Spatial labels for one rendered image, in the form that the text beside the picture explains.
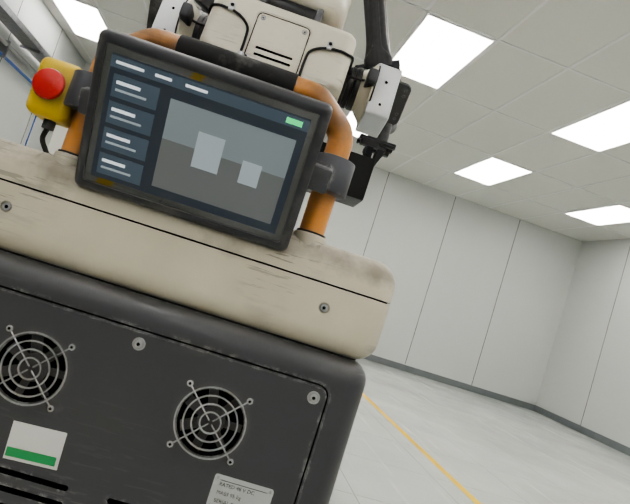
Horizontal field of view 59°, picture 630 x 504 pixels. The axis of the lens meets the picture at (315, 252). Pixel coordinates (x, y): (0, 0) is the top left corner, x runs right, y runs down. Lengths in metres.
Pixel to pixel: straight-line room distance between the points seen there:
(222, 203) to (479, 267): 9.07
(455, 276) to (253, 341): 8.85
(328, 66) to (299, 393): 0.63
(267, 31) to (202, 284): 0.58
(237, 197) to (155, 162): 0.10
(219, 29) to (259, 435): 0.72
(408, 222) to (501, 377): 3.03
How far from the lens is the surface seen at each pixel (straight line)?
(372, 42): 1.32
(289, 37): 1.09
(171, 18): 1.19
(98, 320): 0.68
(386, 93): 1.15
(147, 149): 0.65
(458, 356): 9.59
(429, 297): 9.30
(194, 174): 0.64
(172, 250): 0.66
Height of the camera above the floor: 0.75
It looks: 4 degrees up
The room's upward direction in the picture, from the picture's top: 18 degrees clockwise
